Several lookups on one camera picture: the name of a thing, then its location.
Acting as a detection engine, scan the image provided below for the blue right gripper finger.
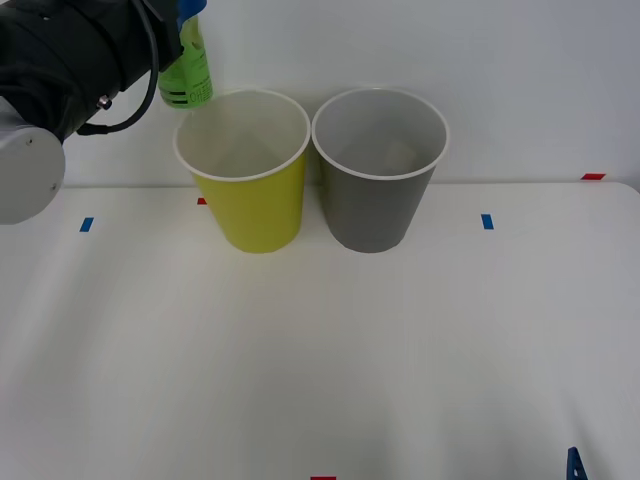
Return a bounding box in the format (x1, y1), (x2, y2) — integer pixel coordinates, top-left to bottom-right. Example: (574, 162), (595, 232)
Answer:
(565, 446), (587, 480)

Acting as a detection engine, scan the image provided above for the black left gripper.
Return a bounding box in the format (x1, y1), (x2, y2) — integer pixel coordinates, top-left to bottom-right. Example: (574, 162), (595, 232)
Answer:
(143, 0), (209, 72)

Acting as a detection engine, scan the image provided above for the green plastic bottle black cap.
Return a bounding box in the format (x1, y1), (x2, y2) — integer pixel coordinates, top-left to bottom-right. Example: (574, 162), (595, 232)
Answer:
(158, 13), (215, 112)

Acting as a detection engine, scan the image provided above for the yellow-green plastic waste bin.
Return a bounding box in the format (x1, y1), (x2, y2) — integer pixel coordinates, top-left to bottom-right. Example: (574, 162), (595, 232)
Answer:
(172, 88), (312, 255)

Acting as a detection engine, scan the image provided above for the grey plastic waste bin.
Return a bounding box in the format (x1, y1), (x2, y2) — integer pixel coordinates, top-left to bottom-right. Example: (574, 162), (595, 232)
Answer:
(310, 87), (450, 255)

